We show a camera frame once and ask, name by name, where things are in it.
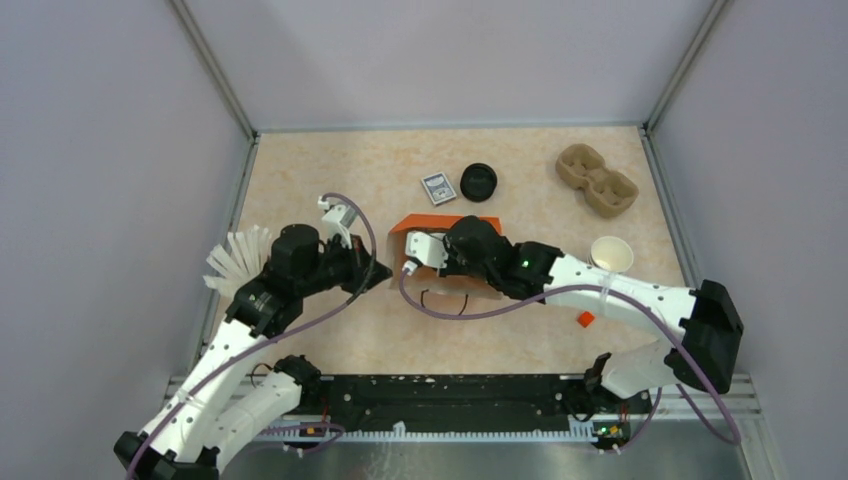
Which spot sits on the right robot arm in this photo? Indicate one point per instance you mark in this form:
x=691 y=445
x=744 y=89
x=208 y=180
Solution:
x=698 y=331

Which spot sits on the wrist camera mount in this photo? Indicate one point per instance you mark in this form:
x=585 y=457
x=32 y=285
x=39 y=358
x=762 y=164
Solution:
x=338 y=217
x=425 y=250

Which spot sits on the stack of brown paper cups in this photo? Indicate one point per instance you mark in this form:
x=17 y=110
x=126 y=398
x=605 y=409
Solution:
x=612 y=254

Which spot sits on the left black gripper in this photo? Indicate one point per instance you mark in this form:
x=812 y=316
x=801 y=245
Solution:
x=358 y=258

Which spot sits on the stack of black lids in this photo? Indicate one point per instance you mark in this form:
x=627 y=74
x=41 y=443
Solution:
x=478 y=182

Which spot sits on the small red cube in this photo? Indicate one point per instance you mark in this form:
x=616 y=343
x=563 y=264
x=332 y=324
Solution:
x=585 y=319

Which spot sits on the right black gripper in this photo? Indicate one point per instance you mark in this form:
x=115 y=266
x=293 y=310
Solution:
x=450 y=269

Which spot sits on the playing card box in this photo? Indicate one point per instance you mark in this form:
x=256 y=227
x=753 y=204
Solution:
x=438 y=188

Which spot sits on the brown pulp cup carrier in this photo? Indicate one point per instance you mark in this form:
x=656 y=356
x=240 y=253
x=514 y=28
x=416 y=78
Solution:
x=608 y=192

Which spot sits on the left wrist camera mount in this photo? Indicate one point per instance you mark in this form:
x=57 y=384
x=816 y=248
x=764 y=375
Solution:
x=338 y=217

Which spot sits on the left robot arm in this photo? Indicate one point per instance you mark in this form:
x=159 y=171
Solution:
x=199 y=430

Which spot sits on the orange paper bag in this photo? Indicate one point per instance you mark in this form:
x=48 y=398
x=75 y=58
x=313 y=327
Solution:
x=424 y=288

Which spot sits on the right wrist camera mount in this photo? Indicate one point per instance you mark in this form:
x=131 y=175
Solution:
x=425 y=250

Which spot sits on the white plastic stirrers bundle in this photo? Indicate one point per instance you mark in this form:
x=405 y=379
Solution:
x=240 y=262

